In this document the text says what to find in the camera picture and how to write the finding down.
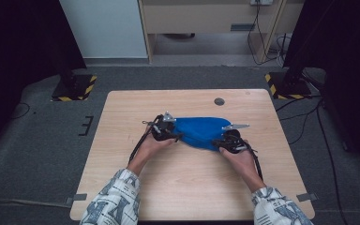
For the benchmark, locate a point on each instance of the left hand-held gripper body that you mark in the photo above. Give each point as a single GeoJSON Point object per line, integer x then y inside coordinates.
{"type": "Point", "coordinates": [162, 129]}

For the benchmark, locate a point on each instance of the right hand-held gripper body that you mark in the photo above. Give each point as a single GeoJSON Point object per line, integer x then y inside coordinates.
{"type": "Point", "coordinates": [234, 140]}

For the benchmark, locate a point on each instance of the blue microfibre cloth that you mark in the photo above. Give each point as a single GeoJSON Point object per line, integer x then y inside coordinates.
{"type": "Point", "coordinates": [201, 131]}

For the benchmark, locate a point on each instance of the person's left hand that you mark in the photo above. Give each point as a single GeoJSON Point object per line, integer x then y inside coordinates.
{"type": "Point", "coordinates": [148, 151]}

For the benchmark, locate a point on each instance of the person's right hand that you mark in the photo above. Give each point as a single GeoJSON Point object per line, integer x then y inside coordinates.
{"type": "Point", "coordinates": [243, 165]}

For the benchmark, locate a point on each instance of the round grey table grommet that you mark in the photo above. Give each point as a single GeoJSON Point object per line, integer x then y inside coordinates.
{"type": "Point", "coordinates": [219, 101]}

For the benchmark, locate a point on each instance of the black stand with striped base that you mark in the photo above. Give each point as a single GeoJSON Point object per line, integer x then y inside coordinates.
{"type": "Point", "coordinates": [289, 87]}
{"type": "Point", "coordinates": [75, 89]}

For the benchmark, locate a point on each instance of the grey tape strip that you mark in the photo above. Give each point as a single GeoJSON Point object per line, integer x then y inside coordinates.
{"type": "Point", "coordinates": [307, 197]}
{"type": "Point", "coordinates": [76, 198]}

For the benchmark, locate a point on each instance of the dark round base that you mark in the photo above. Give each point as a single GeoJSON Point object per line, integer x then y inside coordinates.
{"type": "Point", "coordinates": [178, 36]}

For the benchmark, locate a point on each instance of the white cabinet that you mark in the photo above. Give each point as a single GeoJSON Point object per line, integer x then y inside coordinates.
{"type": "Point", "coordinates": [103, 28]}

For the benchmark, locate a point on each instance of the light wooden desk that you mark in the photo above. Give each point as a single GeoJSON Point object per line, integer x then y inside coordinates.
{"type": "Point", "coordinates": [197, 17]}

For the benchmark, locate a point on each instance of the black curtain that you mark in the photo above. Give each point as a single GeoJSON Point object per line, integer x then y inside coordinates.
{"type": "Point", "coordinates": [18, 56]}
{"type": "Point", "coordinates": [350, 62]}

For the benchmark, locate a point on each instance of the white power strip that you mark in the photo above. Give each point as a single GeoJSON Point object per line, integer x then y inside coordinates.
{"type": "Point", "coordinates": [261, 2]}

